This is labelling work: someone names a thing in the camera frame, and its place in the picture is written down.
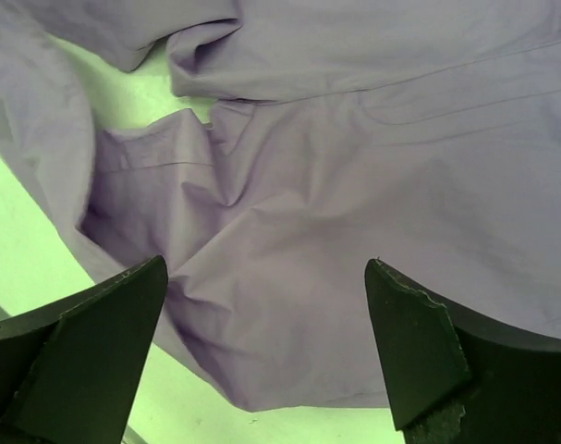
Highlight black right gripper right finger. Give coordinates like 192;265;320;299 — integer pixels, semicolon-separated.
364;259;561;444

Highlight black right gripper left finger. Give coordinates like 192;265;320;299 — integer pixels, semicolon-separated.
0;256;168;444

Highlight purple trousers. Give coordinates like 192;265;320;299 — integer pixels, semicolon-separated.
0;1;561;412

